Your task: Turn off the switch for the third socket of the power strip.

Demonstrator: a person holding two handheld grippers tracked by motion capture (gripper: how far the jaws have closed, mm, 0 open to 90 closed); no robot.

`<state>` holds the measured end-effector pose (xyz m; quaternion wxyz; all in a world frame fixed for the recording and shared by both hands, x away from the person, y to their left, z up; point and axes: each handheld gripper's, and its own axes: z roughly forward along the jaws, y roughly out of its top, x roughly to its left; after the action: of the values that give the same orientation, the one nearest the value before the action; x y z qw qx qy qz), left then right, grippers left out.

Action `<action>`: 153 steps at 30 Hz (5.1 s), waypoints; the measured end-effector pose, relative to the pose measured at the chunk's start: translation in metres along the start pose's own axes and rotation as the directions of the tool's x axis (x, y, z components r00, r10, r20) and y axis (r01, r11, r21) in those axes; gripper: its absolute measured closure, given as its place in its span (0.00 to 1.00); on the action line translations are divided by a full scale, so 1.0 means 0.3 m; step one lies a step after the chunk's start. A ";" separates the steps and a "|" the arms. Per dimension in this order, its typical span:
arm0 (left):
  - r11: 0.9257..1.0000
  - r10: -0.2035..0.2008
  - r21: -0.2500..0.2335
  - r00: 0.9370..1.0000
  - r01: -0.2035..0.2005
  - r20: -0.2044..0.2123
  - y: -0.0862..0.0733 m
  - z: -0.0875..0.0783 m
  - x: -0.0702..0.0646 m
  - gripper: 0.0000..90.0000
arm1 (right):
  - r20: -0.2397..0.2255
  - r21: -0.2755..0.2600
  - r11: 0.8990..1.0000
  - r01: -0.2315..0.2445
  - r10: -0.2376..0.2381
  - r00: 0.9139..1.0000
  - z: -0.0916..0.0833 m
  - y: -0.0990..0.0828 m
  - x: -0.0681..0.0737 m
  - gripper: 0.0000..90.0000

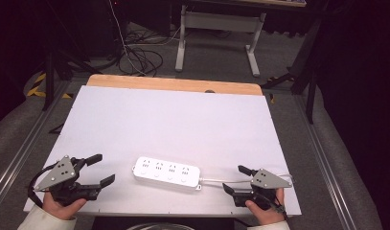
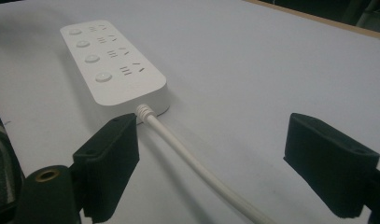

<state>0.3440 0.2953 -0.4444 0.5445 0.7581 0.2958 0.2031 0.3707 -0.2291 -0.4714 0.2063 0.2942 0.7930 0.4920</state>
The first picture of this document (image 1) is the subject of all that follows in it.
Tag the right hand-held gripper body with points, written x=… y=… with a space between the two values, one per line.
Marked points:
x=266 y=180

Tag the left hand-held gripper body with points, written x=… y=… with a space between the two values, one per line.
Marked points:
x=57 y=174

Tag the white power strip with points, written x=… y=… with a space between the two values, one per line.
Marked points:
x=167 y=172

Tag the person's right hand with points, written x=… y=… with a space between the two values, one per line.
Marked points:
x=266 y=215

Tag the person's left hand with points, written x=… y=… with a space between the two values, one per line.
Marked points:
x=63 y=209

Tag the white board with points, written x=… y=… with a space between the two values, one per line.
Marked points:
x=170 y=127

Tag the yellow black floor tape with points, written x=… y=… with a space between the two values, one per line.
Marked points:
x=39 y=86

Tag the black tripod stand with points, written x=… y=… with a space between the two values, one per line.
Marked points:
x=49 y=73

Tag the black metal stand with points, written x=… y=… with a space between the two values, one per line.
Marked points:
x=310 y=89

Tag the wooden table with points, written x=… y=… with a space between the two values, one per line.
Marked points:
x=170 y=83

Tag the aluminium rail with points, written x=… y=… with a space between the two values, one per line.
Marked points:
x=320 y=153
x=26 y=140

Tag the white metal desk frame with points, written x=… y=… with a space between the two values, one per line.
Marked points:
x=221 y=22

